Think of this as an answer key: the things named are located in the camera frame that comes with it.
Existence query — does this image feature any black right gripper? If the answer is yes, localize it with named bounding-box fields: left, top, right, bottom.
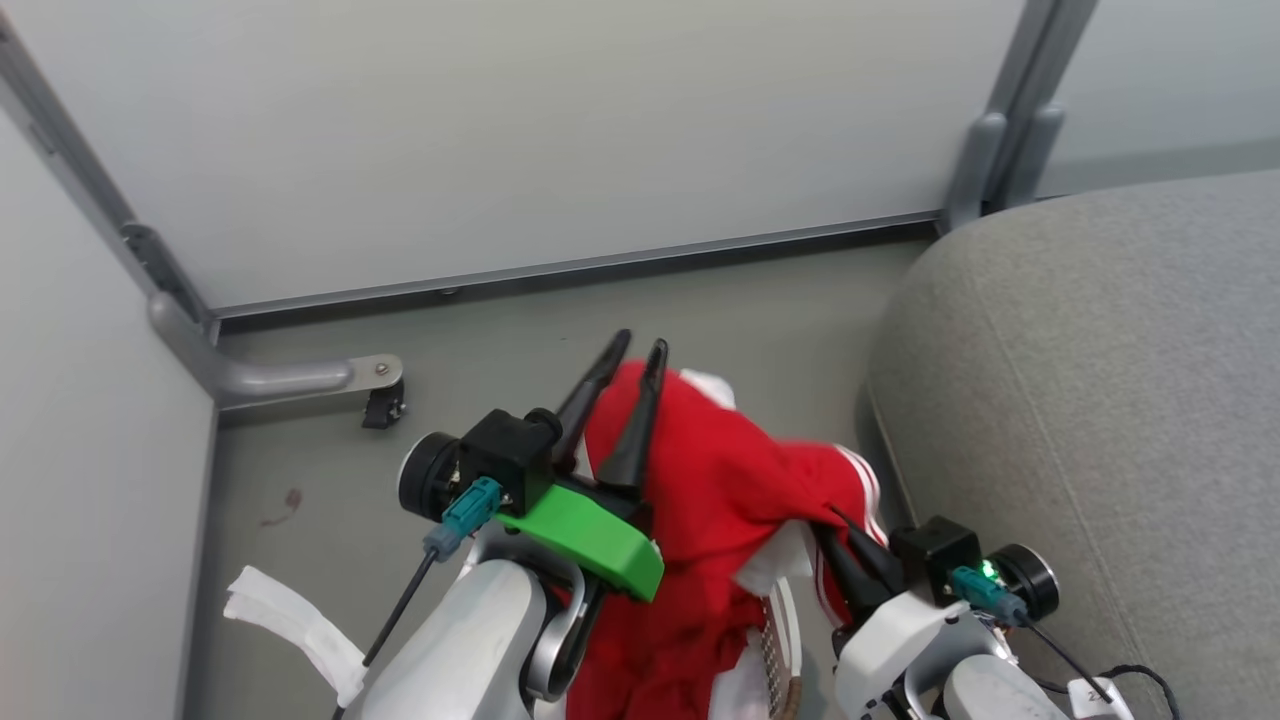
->
left=814, top=504, right=1061, bottom=629

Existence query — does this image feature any white perforated laundry basket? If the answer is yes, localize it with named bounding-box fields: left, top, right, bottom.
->
left=708, top=520, right=826, bottom=720

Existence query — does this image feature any black cable with teal plug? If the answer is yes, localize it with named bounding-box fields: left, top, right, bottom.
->
left=332, top=477, right=504, bottom=720
left=948, top=564, right=1186, bottom=720

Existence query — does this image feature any white label tag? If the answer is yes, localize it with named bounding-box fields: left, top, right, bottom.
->
left=1066, top=677, right=1136, bottom=720

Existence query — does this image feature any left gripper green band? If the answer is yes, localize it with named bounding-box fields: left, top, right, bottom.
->
left=398, top=329, right=669, bottom=603

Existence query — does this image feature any red garment with white stripes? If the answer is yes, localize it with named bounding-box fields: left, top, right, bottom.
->
left=565, top=360, right=891, bottom=720

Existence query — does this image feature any black caster wheel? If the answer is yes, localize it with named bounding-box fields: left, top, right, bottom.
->
left=361, top=384, right=407, bottom=431

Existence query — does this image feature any white fabric strip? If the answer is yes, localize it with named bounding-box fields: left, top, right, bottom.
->
left=223, top=565, right=369, bottom=709

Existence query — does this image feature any grey partition post with foot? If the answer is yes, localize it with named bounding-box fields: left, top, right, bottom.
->
left=0, top=15, right=406, bottom=413

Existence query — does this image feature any grey double partition post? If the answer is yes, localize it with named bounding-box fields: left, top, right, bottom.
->
left=938, top=0, right=1101, bottom=233

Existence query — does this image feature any grey partition bottom rail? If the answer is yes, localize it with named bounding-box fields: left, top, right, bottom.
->
left=212, top=208, right=943, bottom=323

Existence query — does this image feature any grey fabric sofa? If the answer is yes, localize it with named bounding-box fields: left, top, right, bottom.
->
left=866, top=168, right=1280, bottom=720

